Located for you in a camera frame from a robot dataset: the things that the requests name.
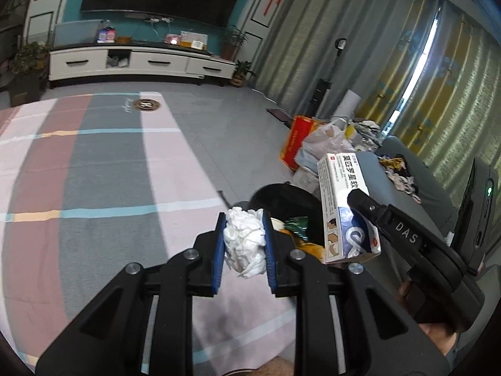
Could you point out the white framed card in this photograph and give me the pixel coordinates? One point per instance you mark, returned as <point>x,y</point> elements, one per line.
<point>193,40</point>

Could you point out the grey sofa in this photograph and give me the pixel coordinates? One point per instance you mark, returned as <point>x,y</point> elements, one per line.
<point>426,199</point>

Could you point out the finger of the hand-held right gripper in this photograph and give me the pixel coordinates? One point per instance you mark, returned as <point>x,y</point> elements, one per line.
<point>407,231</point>

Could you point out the white paper roll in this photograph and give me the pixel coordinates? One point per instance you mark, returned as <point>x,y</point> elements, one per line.
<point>348,103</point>

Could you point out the dark doormat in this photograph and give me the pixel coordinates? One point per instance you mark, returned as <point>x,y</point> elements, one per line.
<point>281,114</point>

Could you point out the black trash bin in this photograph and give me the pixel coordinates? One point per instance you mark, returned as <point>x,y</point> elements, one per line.
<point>282,199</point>

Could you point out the yellow potato chip bag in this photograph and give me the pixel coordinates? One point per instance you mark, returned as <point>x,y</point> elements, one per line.
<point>309,250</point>

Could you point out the red cardboard box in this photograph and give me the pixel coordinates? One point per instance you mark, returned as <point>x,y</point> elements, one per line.
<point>295,141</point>

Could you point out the patterned clothes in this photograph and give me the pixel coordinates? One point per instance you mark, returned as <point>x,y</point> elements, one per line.
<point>401,178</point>

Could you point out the black upright vacuum cleaner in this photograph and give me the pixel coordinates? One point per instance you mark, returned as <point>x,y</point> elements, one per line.
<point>319,94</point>

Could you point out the person's right hand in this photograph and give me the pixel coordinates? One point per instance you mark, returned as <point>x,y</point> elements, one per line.
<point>438,338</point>

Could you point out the orange tray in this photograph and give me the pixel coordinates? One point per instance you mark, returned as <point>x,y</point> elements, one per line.
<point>124,39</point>

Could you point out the small potted plant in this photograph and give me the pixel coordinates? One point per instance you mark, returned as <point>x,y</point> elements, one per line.
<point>242,74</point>

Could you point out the white tissue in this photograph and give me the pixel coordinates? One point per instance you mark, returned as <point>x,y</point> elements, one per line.
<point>244,243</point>

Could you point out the plaid striped blanket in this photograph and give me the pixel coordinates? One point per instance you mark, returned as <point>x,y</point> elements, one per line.
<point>98,172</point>

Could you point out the white television cabinet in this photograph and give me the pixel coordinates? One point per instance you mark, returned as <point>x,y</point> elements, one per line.
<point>156,62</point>

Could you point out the tall potted plant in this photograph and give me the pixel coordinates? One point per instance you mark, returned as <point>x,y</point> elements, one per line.
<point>233,43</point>

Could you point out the white shopping bag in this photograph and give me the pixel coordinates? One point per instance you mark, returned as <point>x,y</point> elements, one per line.
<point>325,141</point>

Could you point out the grey yellow curtains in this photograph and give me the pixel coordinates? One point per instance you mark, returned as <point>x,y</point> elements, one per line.
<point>450,86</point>

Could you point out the pile of clothes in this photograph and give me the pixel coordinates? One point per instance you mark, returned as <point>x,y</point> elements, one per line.
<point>364,133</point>

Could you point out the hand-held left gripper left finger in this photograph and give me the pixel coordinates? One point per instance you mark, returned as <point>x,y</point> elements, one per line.
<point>218,250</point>

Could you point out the white power strip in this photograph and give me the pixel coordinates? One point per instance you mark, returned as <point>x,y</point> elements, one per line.
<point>158,19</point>

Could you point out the green snack packet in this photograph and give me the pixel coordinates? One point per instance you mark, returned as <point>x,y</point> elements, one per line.
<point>296,227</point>

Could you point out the white medicine box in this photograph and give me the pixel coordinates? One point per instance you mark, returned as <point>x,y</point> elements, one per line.
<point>336,188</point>

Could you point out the pink card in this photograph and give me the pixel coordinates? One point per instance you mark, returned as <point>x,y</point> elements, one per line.
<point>172,39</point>

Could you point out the bushy potted plant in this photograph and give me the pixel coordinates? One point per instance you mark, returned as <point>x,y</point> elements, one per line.
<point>29,56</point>

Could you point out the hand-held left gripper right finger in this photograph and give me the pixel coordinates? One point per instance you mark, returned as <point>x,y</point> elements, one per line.
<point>270,250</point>

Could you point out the blue pink sign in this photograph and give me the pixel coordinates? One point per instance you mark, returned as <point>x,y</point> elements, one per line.
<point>106,36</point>

